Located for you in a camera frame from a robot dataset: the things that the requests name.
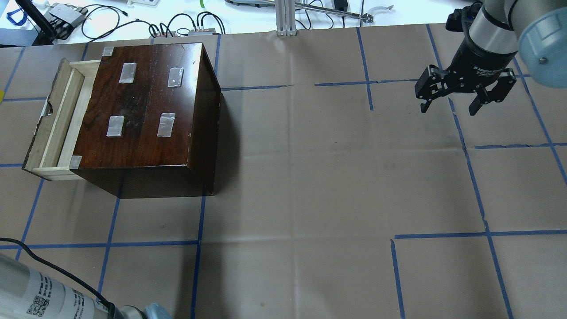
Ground light wooden drawer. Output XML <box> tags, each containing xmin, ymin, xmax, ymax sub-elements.
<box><xmin>22</xmin><ymin>58</ymin><xmax>101</xmax><ymax>180</ymax></box>

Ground grey electronics box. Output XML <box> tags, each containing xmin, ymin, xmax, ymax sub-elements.
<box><xmin>45</xmin><ymin>3</ymin><xmax>88</xmax><ymax>27</ymax></box>

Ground aluminium frame post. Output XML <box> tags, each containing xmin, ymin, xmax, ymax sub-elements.
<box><xmin>275</xmin><ymin>0</ymin><xmax>296</xmax><ymax>36</ymax></box>

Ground brown paper table cover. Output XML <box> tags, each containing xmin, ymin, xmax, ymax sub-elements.
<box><xmin>0</xmin><ymin>24</ymin><xmax>567</xmax><ymax>319</ymax></box>

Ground dark wooden drawer cabinet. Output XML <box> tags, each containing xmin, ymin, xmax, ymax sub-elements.
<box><xmin>70</xmin><ymin>43</ymin><xmax>221</xmax><ymax>198</ymax></box>

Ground silver tripod stand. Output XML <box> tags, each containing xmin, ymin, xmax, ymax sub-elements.
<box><xmin>294</xmin><ymin>2</ymin><xmax>374</xmax><ymax>23</ymax></box>

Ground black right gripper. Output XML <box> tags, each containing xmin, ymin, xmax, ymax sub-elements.
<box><xmin>415</xmin><ymin>43</ymin><xmax>517</xmax><ymax>117</ymax></box>

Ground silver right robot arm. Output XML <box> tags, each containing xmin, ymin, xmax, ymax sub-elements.
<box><xmin>415</xmin><ymin>0</ymin><xmax>567</xmax><ymax>115</ymax></box>

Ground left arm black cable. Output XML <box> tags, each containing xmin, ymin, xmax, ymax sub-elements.
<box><xmin>0</xmin><ymin>238</ymin><xmax>117</xmax><ymax>311</ymax></box>

